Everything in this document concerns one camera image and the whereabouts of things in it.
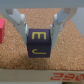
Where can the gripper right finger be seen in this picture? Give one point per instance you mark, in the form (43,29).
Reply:
(59,20)

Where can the pink block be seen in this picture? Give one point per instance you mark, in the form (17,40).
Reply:
(1,30)

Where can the purple block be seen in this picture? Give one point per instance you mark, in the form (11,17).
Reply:
(38,42)

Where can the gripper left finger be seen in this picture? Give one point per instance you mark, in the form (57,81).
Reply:
(20,20)

